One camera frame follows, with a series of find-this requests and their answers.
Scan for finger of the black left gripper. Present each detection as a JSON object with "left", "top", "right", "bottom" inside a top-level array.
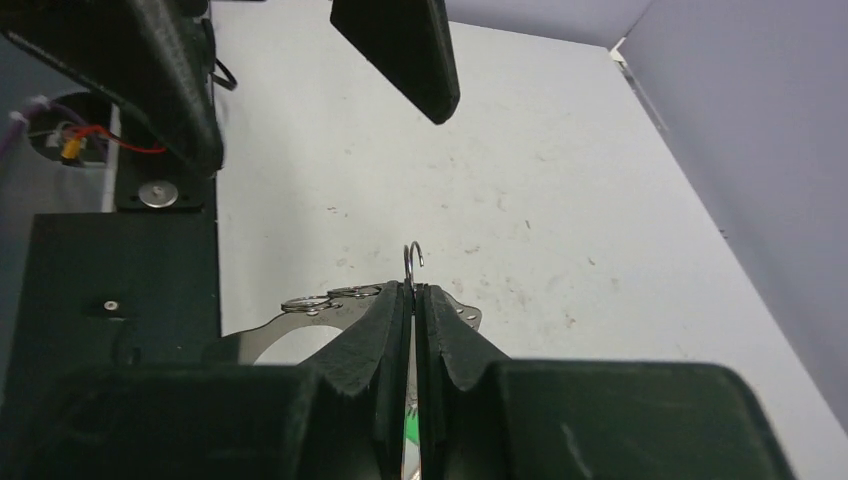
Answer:
[
  {"left": 1, "top": 1, "right": 224, "bottom": 177},
  {"left": 330, "top": 0, "right": 460, "bottom": 125}
]

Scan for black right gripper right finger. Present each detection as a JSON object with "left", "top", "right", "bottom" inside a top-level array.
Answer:
[{"left": 415, "top": 285, "right": 794, "bottom": 479}]

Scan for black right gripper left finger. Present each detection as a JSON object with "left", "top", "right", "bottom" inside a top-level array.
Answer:
[{"left": 1, "top": 281, "right": 412, "bottom": 479}]

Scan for green key tag with key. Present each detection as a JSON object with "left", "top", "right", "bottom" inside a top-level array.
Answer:
[{"left": 404, "top": 407, "right": 420, "bottom": 447}]

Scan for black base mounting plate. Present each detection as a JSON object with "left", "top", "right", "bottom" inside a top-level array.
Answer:
[{"left": 0, "top": 99, "right": 223, "bottom": 399}]

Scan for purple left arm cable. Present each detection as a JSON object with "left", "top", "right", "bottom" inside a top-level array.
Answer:
[{"left": 0, "top": 95, "right": 107, "bottom": 160}]

